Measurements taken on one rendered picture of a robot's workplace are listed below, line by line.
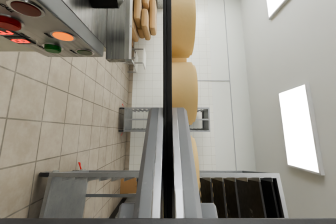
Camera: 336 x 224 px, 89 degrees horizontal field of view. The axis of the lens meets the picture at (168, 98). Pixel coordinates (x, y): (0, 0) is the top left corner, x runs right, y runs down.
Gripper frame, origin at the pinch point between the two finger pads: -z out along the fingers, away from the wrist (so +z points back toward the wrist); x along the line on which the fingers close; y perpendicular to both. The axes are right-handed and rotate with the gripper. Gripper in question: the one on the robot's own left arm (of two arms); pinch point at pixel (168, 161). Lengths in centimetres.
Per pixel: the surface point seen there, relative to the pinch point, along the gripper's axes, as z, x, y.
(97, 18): -36.6, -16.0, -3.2
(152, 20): -396, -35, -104
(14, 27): -22.3, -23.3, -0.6
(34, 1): -19.7, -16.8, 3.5
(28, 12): -20.9, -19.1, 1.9
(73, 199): -54, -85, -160
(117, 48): -37.5, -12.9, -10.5
